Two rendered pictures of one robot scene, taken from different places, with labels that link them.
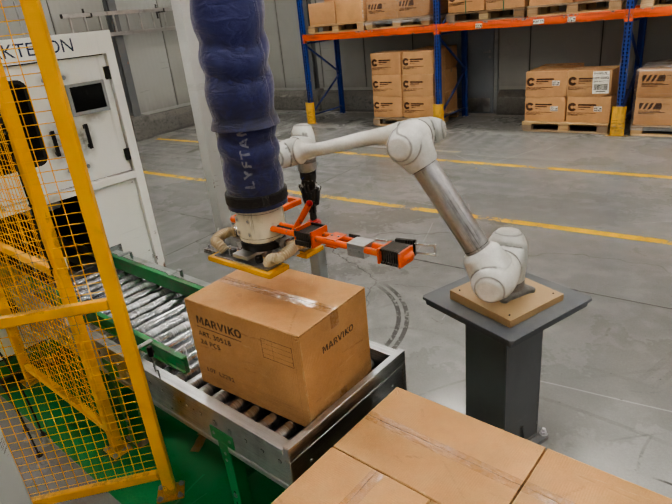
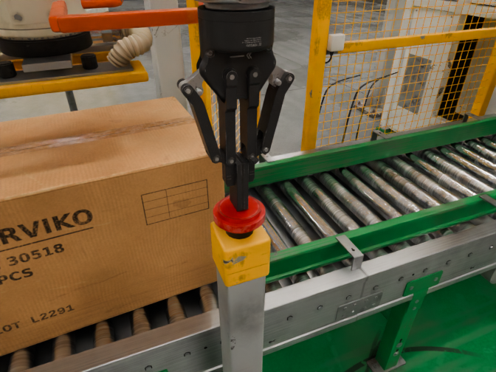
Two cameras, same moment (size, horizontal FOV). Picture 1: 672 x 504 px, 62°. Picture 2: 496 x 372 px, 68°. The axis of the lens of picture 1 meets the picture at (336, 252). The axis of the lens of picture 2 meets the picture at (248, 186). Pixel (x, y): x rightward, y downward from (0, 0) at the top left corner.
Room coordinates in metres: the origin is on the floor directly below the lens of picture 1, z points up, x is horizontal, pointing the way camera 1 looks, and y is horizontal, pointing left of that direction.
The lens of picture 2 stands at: (2.65, -0.26, 1.33)
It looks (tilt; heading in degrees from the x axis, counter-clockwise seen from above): 33 degrees down; 116
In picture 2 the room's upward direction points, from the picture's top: straight up
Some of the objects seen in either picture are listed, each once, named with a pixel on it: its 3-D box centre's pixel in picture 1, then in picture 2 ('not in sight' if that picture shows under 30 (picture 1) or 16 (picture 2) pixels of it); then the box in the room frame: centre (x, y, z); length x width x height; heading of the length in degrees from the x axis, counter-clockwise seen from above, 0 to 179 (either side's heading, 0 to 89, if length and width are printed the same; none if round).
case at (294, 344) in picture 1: (280, 336); (92, 209); (1.94, 0.26, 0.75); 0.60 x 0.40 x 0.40; 51
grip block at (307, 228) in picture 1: (311, 234); not in sight; (1.78, 0.08, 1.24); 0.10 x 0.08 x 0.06; 138
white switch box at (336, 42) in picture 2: not in sight; (336, 42); (2.31, 1.23, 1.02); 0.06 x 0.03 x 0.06; 48
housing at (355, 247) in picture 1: (361, 247); not in sight; (1.64, -0.08, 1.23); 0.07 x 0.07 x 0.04; 48
